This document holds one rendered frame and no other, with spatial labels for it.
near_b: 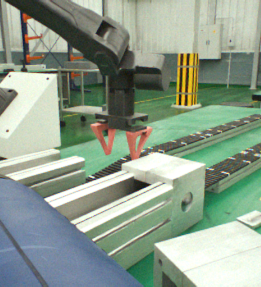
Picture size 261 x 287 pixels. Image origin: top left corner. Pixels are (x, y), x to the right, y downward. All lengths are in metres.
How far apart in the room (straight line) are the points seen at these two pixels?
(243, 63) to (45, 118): 11.09
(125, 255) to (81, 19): 0.40
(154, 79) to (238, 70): 11.30
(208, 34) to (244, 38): 1.15
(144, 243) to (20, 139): 0.56
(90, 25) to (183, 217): 0.36
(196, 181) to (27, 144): 0.55
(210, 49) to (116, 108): 11.35
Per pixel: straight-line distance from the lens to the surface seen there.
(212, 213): 0.59
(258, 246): 0.33
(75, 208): 0.44
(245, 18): 11.98
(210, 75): 12.26
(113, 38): 0.62
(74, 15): 0.62
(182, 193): 0.49
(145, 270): 0.44
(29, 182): 0.53
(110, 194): 0.48
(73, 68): 4.90
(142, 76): 0.64
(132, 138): 0.65
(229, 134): 1.13
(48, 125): 0.97
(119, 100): 0.67
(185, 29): 6.97
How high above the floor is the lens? 1.04
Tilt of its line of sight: 15 degrees down
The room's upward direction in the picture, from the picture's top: straight up
